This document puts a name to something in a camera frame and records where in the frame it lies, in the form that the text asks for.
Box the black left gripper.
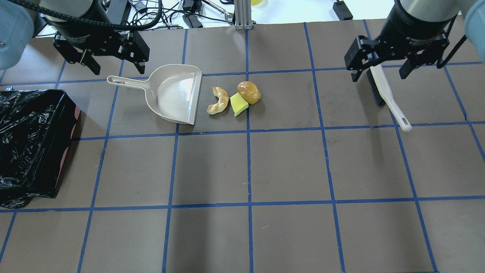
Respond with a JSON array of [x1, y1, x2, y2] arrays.
[[53, 29, 150, 75]]

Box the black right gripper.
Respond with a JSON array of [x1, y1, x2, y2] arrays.
[[344, 33, 450, 82]]

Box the white hand brush black bristles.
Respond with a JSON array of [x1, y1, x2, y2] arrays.
[[366, 64, 412, 132]]

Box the beige plastic dustpan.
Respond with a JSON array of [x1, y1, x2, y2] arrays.
[[107, 64, 203, 126]]

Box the curved croissant bread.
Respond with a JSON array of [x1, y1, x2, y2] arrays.
[[207, 86, 229, 115]]

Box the yellow sponge block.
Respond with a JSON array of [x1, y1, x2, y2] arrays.
[[229, 93, 249, 116]]

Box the round golden bread roll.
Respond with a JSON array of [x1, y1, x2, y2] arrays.
[[237, 81, 261, 104]]

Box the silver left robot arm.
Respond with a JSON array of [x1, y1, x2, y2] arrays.
[[0, 0, 151, 75]]

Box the bin with black trash bag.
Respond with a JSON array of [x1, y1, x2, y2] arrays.
[[0, 88, 80, 209]]

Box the black power adapter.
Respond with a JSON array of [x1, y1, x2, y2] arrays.
[[332, 0, 353, 21]]

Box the black cable bundle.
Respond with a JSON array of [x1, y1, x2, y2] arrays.
[[102, 0, 233, 30]]

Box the aluminium frame post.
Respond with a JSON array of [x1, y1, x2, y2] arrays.
[[234, 0, 254, 30]]

